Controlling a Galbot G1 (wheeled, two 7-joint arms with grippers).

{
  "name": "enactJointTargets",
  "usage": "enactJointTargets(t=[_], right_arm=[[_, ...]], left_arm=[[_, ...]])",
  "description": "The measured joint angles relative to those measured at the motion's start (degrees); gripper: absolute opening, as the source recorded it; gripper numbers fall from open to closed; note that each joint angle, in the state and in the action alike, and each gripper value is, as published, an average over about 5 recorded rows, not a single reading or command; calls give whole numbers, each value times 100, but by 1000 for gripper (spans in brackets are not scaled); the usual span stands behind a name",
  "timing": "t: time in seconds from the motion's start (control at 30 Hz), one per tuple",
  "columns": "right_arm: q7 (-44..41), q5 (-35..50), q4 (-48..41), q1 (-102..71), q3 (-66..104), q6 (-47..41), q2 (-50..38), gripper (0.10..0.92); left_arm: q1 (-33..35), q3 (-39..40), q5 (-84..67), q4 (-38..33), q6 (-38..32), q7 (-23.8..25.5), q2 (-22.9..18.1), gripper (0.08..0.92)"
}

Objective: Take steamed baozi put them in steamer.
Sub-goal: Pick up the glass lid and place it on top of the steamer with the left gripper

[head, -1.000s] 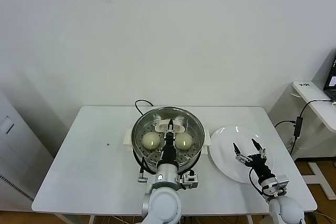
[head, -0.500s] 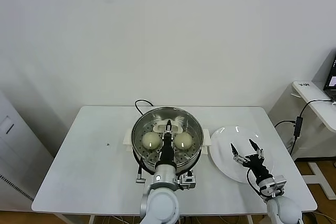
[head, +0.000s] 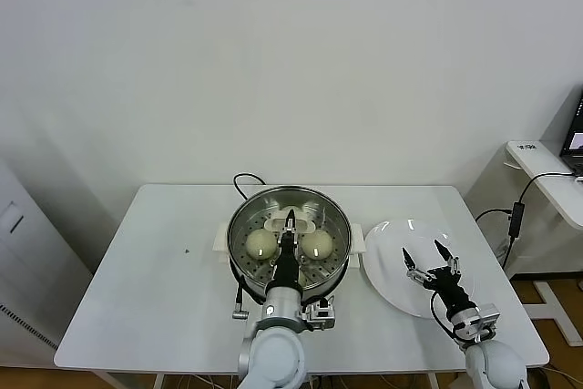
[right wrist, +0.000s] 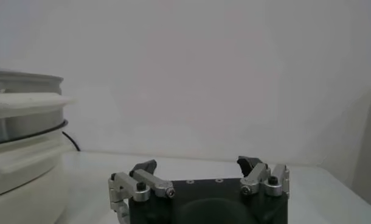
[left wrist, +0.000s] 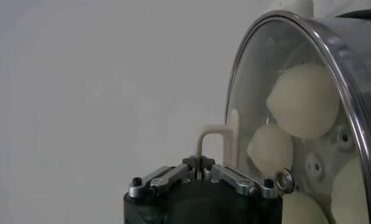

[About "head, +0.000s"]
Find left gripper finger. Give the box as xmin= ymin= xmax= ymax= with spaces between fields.
xmin=280 ymin=209 xmax=300 ymax=244

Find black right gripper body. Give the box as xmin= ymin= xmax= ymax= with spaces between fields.
xmin=425 ymin=266 xmax=475 ymax=315

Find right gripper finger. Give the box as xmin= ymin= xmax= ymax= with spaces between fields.
xmin=434 ymin=239 xmax=460 ymax=276
xmin=402 ymin=248 xmax=434 ymax=282

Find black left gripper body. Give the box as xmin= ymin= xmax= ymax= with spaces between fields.
xmin=271 ymin=242 xmax=304 ymax=289

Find glass lid with cream handle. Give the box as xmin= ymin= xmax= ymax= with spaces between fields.
xmin=226 ymin=185 xmax=353 ymax=292

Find perforated stainless steel steamer basket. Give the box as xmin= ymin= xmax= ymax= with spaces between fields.
xmin=226 ymin=185 xmax=353 ymax=293

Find white round plate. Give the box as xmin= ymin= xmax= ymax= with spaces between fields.
xmin=363 ymin=219 xmax=477 ymax=320

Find white side desk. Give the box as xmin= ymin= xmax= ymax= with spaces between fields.
xmin=503 ymin=139 xmax=583 ymax=347

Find black laptop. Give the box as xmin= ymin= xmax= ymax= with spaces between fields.
xmin=558 ymin=83 xmax=583 ymax=177

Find white cabinet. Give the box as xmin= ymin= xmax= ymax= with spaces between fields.
xmin=0 ymin=160 xmax=92 ymax=356

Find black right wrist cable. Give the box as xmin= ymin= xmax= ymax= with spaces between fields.
xmin=430 ymin=291 xmax=459 ymax=343

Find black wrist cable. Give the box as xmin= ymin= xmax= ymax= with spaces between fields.
xmin=430 ymin=291 xmax=459 ymax=343
xmin=230 ymin=283 xmax=265 ymax=321

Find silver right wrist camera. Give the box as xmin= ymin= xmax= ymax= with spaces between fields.
xmin=450 ymin=302 xmax=501 ymax=343

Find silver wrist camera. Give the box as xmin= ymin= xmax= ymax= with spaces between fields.
xmin=450 ymin=302 xmax=501 ymax=343
xmin=303 ymin=300 xmax=338 ymax=331

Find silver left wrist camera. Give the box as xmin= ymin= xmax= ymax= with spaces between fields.
xmin=303 ymin=300 xmax=338 ymax=331

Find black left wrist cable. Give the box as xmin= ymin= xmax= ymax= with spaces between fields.
xmin=230 ymin=283 xmax=265 ymax=321

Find black cooker power cord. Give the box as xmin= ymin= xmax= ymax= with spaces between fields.
xmin=232 ymin=173 xmax=270 ymax=201

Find black laptop adapter cable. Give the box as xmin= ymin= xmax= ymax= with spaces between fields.
xmin=473 ymin=172 xmax=576 ymax=271

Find thin pale floor cables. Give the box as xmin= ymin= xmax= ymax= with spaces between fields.
xmin=175 ymin=374 xmax=238 ymax=389

